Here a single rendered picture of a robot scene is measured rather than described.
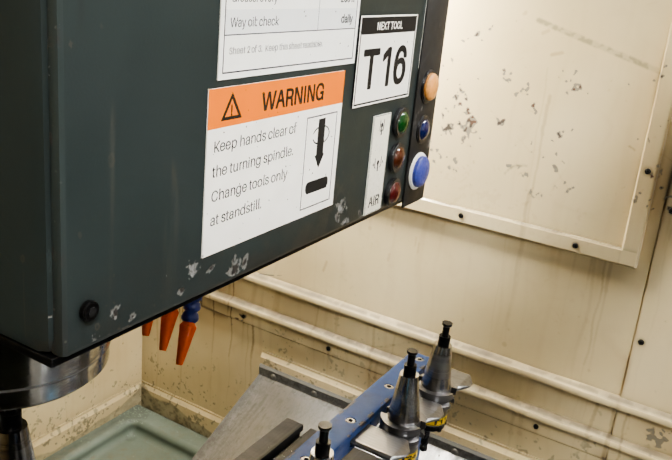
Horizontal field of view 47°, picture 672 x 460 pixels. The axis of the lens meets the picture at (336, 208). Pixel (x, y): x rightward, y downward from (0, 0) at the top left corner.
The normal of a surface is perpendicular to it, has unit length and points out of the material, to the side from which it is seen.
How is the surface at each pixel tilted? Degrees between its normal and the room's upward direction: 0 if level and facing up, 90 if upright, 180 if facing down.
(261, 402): 24
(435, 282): 90
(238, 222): 90
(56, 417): 90
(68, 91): 90
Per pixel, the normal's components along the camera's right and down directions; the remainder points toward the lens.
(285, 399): -0.13, -0.78
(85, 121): 0.85, 0.23
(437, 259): -0.51, 0.22
